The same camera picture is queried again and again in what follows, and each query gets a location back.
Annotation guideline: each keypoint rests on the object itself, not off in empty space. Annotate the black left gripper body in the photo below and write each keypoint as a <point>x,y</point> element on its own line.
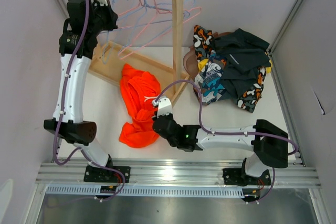
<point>100,23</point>

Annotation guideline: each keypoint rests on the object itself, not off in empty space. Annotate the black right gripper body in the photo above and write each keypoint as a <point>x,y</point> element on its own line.
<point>169,116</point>

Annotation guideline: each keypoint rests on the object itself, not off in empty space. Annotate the blue patterned shorts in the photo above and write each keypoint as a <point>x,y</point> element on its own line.
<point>209,82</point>

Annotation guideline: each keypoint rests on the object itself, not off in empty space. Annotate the bright orange shorts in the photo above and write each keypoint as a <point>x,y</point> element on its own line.
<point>138,89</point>

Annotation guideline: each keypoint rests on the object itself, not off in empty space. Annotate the yellow shorts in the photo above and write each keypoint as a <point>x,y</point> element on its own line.
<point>240,63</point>

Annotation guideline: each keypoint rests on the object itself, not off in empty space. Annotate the orange grey camouflage shorts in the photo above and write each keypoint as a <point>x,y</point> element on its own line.
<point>250,98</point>

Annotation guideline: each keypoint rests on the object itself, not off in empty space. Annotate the dark navy shorts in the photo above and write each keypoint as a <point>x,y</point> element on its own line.
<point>240,41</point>

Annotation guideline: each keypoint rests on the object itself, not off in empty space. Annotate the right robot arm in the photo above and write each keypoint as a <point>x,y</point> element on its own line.
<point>267,142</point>

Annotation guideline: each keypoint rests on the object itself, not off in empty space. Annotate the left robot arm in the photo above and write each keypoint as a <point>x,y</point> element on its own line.
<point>87,19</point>

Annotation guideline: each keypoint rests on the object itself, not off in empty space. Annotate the wooden clothes rack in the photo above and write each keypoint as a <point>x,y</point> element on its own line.
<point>107,65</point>

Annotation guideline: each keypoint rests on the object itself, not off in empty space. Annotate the translucent pink plastic basin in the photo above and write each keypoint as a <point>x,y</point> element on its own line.
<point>189,64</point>

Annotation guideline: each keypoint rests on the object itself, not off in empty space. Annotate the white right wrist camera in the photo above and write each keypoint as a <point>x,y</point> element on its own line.
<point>164,106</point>

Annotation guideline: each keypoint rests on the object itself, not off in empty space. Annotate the aluminium mounting rail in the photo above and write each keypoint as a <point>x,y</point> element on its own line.
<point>176,173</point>

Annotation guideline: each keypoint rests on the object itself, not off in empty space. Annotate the grey slotted cable duct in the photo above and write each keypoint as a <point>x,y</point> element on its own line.
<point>96,190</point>

